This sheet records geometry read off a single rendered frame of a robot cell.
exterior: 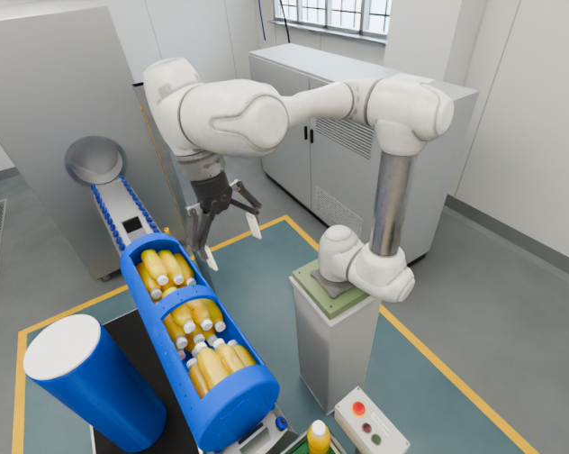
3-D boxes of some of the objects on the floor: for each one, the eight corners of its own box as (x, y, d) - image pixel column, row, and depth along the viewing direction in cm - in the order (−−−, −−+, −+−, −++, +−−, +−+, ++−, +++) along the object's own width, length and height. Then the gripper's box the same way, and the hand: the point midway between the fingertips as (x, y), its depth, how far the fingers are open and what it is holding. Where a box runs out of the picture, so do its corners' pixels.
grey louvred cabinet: (296, 164, 431) (290, 42, 337) (427, 257, 286) (480, 90, 193) (261, 177, 411) (245, 52, 318) (383, 284, 267) (418, 113, 173)
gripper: (159, 206, 57) (202, 289, 69) (262, 150, 69) (283, 230, 81) (143, 197, 62) (185, 276, 74) (241, 146, 74) (264, 221, 86)
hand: (235, 248), depth 77 cm, fingers open, 13 cm apart
